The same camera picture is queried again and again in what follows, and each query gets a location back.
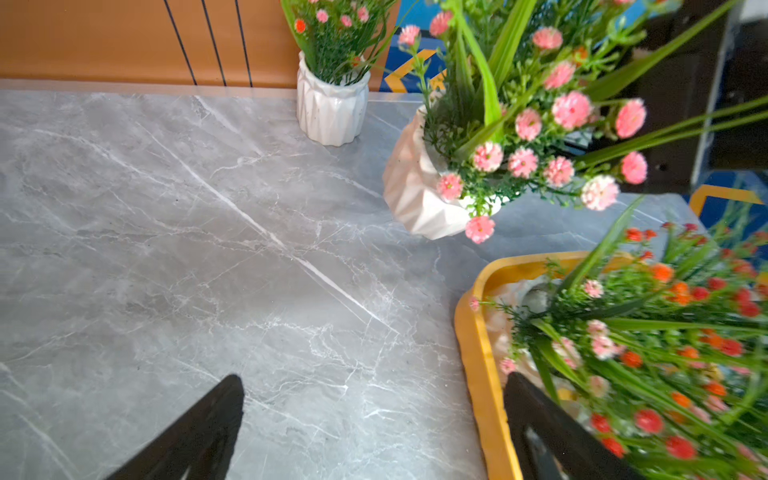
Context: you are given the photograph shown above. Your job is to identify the yellow plastic storage tray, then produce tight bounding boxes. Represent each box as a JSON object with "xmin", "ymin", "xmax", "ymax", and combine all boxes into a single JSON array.
[{"xmin": 455, "ymin": 252, "xmax": 587, "ymax": 479}]

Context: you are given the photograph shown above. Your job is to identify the potted plant orange red flowers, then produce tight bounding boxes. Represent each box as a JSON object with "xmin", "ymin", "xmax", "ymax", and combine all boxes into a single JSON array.
[{"xmin": 468, "ymin": 201, "xmax": 767, "ymax": 479}]

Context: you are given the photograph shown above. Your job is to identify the potted plant pink flowers back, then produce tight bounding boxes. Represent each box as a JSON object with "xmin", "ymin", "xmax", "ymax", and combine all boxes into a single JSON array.
[{"xmin": 383, "ymin": 1, "xmax": 767, "ymax": 243}]

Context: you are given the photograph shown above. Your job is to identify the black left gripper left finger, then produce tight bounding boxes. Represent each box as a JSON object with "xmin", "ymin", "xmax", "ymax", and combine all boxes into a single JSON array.
[{"xmin": 109, "ymin": 374, "xmax": 245, "ymax": 479}]

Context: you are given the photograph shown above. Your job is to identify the potted plant orange flowers corner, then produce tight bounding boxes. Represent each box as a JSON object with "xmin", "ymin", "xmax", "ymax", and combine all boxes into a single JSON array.
[{"xmin": 280, "ymin": 0, "xmax": 397, "ymax": 147}]

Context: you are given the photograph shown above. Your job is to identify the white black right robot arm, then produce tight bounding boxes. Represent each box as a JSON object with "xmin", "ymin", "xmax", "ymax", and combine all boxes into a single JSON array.
[{"xmin": 577, "ymin": 1, "xmax": 767, "ymax": 194}]

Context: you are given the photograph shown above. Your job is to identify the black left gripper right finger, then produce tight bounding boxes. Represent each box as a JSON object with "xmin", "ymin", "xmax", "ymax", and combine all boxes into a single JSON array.
[{"xmin": 503, "ymin": 373, "xmax": 642, "ymax": 480}]

